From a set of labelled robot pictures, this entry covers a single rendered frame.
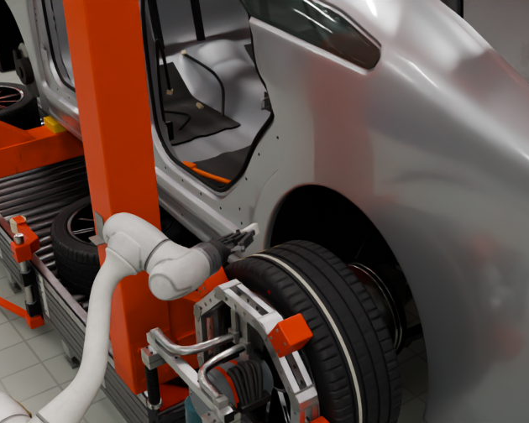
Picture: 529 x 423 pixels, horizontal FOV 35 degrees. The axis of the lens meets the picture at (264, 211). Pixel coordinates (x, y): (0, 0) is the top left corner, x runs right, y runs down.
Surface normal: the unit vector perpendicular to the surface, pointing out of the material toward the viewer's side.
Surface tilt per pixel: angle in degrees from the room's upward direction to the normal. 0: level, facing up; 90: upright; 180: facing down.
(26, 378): 0
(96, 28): 90
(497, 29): 90
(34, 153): 90
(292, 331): 35
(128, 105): 90
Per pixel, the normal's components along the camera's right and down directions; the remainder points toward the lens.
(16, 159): 0.57, 0.39
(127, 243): -0.14, -0.28
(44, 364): -0.03, -0.88
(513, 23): -0.81, 0.30
